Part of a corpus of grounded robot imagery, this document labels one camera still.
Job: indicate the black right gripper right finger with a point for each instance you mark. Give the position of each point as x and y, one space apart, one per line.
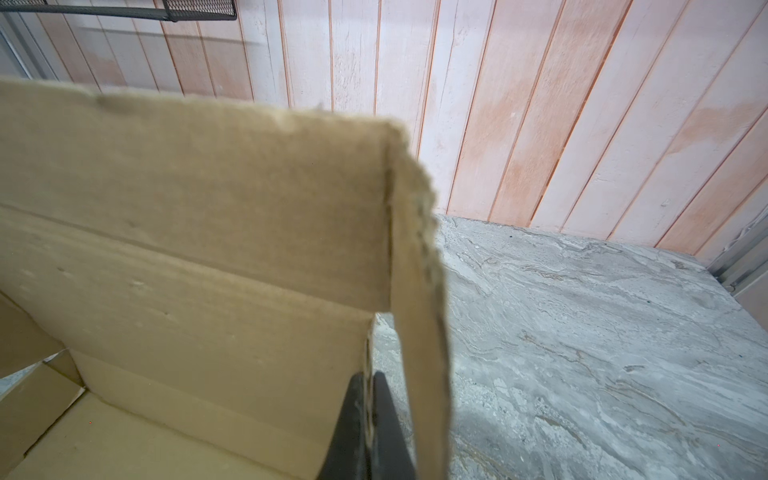
389 455

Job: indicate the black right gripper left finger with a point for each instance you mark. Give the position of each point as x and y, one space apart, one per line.
346 457

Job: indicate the brown cardboard box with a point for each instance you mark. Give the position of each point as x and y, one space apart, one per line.
188 286

